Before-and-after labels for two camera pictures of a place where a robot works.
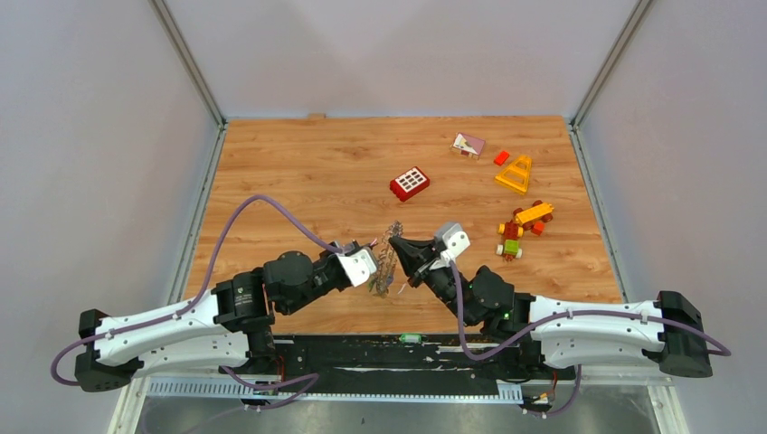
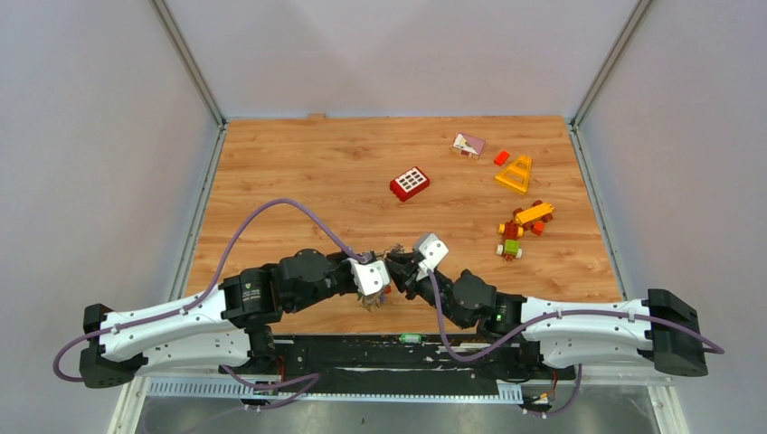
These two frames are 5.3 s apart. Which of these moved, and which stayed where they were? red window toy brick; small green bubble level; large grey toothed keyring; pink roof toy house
Moved: large grey toothed keyring
Stayed: pink roof toy house; red window toy brick; small green bubble level
